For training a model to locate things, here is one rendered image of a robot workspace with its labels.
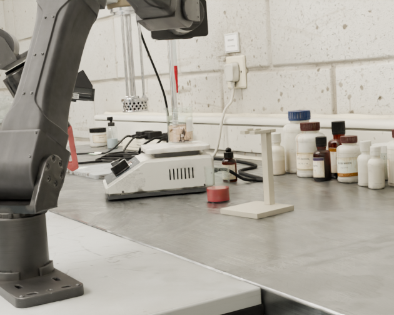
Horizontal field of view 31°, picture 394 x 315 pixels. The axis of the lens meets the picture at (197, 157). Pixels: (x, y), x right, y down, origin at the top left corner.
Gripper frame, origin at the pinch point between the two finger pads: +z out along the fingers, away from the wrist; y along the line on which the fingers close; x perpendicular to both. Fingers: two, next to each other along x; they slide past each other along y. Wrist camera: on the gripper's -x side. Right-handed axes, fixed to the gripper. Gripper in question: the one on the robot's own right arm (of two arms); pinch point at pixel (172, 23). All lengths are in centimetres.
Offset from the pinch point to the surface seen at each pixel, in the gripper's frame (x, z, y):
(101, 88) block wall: 11, 134, 11
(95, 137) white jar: 28, 113, 15
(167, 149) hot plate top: 23.1, -7.5, 3.4
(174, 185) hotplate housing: 29.7, -8.0, 2.8
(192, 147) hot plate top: 23.0, -7.4, -1.1
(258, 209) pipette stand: 30.8, -32.5, -6.9
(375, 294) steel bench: 32, -75, -7
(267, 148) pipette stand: 22.1, -29.9, -9.5
